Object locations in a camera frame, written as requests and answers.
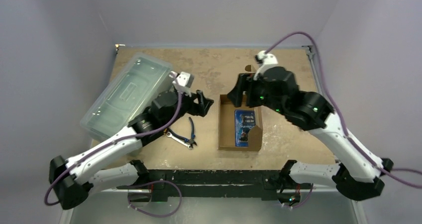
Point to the blue razor blister pack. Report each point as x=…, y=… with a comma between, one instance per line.
x=244, y=121

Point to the aluminium frame rail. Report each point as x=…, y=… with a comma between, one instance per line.
x=317, y=205

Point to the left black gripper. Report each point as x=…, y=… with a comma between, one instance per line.
x=197, y=108

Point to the clear plastic storage bin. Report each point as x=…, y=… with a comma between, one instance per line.
x=127, y=95

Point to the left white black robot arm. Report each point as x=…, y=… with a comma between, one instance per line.
x=73, y=179

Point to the silver wrench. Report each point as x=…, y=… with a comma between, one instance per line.
x=170, y=135

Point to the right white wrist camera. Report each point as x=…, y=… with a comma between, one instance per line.
x=265, y=62

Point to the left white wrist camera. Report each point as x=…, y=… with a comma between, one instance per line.
x=182, y=82

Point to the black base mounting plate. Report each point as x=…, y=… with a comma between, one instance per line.
x=267, y=185

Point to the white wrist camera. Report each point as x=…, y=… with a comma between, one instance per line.
x=182, y=82
x=265, y=62

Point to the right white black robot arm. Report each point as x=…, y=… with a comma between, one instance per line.
x=358, y=173

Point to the brown cardboard express box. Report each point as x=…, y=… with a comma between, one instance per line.
x=226, y=125

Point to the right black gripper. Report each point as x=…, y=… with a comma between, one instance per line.
x=249, y=87

